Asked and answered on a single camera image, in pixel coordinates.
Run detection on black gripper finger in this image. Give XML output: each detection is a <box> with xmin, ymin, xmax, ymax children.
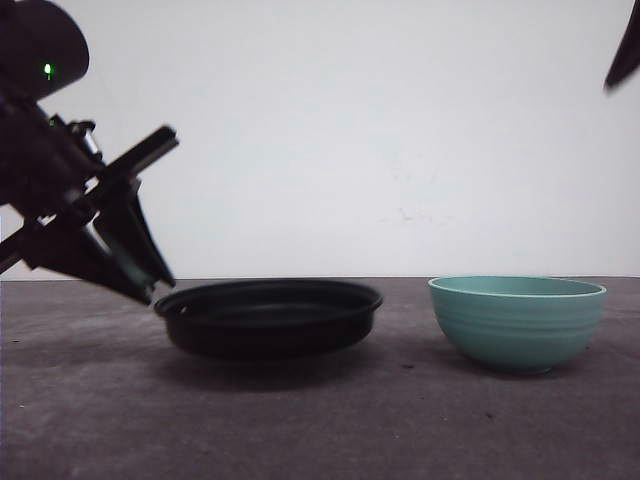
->
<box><xmin>603</xmin><ymin>4</ymin><xmax>639</xmax><ymax>91</ymax></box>

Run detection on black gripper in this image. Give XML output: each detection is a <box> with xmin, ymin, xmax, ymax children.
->
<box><xmin>1</xmin><ymin>118</ymin><xmax>178</xmax><ymax>305</ymax></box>

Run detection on black frying pan teal handle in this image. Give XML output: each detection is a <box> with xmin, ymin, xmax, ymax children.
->
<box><xmin>154</xmin><ymin>278</ymin><xmax>383</xmax><ymax>360</ymax></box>

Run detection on teal ceramic bowl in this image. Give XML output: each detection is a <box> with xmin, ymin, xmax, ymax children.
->
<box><xmin>428</xmin><ymin>275</ymin><xmax>607</xmax><ymax>373</ymax></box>

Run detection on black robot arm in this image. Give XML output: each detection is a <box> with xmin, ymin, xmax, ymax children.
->
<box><xmin>1</xmin><ymin>1</ymin><xmax>178</xmax><ymax>304</ymax></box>

